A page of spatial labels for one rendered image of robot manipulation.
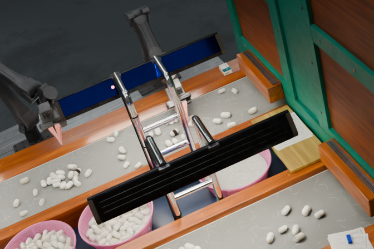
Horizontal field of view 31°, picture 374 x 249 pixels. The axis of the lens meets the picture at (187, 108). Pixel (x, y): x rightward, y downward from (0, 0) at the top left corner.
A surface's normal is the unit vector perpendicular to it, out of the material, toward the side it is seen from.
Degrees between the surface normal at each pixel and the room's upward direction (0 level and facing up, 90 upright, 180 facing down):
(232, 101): 0
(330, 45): 90
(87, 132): 0
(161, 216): 0
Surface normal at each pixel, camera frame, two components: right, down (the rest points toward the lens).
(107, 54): -0.25, -0.78
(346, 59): -0.91, 0.39
